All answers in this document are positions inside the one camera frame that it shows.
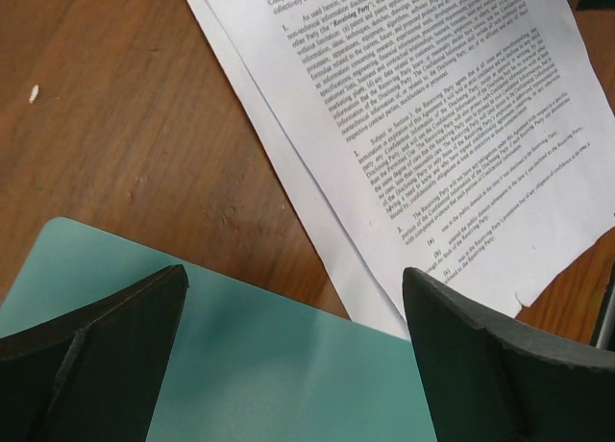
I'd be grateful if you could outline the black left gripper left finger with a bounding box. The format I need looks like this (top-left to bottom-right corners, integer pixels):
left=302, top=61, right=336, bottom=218
left=1, top=265, right=188, bottom=441

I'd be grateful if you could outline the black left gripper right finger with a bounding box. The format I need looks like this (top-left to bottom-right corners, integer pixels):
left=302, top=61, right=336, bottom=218
left=403, top=268, right=614, bottom=441

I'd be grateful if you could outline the teal paper folder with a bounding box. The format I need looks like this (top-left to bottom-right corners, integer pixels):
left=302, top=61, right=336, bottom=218
left=1, top=218, right=435, bottom=441

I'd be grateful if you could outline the printed white paper sheet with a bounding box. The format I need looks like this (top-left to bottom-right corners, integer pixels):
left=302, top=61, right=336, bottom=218
left=186, top=0, right=614, bottom=339

